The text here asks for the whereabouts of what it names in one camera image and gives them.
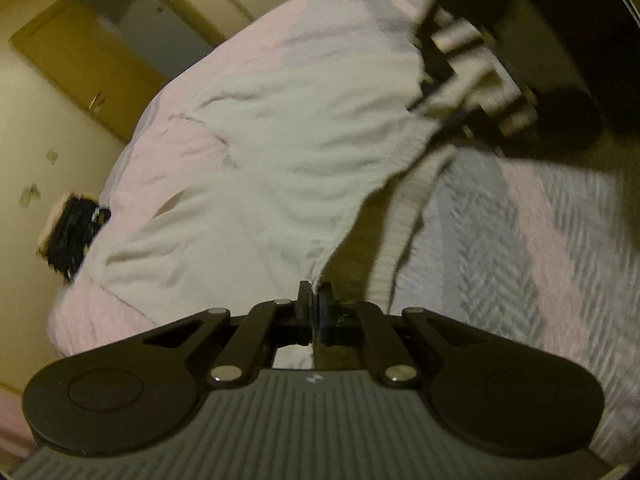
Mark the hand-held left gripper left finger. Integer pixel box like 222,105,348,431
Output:
142,280,314,389

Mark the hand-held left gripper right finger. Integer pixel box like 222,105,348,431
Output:
313,281,488,388

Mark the white garment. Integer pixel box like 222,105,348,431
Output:
95,35,458,368

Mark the pink and grey striped blanket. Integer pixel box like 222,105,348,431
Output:
45,0,631,466

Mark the wooden door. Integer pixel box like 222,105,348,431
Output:
10,0,166,143

